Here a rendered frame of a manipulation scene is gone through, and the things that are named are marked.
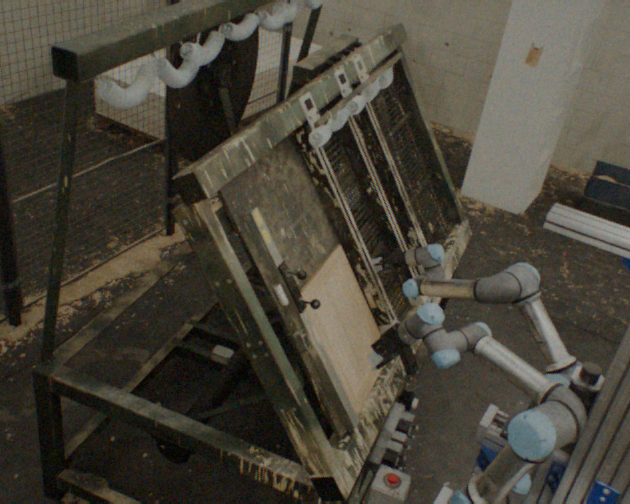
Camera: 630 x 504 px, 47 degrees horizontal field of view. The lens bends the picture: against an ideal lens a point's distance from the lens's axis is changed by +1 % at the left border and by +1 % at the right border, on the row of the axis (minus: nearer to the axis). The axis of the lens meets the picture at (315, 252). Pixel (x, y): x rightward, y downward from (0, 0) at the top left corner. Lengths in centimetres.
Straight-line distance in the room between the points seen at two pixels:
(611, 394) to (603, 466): 27
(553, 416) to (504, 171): 471
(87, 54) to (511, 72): 448
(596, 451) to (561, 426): 42
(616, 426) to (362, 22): 660
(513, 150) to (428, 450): 318
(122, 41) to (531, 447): 174
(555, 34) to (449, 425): 327
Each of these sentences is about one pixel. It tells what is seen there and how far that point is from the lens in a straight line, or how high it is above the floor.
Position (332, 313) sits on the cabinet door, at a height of 122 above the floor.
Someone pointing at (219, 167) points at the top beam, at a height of 190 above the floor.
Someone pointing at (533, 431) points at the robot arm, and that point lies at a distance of 198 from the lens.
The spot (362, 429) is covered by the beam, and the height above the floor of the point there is 88.
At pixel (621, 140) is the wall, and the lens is 776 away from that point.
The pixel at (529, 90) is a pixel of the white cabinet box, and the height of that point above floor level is 109.
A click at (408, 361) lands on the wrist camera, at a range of 234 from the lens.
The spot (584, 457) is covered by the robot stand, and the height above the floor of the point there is 133.
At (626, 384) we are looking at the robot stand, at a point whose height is 165.
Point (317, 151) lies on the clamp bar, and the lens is 295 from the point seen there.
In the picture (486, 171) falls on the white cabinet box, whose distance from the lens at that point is 663.
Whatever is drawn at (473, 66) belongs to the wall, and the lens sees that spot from 795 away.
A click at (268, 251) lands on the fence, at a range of 256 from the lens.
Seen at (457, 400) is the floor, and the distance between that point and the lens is 449.
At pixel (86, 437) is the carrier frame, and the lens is 379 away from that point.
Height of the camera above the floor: 295
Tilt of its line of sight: 32 degrees down
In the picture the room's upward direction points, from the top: 9 degrees clockwise
